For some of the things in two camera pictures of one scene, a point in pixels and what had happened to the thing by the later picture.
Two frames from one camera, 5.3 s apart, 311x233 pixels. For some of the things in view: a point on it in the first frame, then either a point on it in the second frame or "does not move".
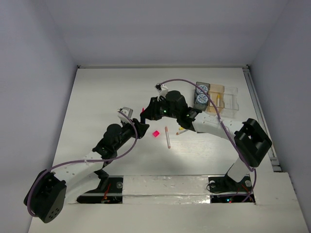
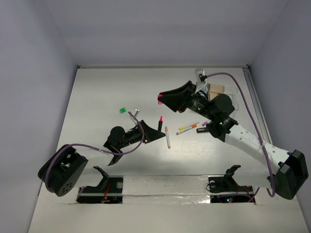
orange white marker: (181, 132) does not move
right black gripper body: (161, 109) -> (199, 105)
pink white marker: (168, 140) does not move
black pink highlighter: (143, 116) -> (160, 124)
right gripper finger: (147, 113) -> (186, 86)
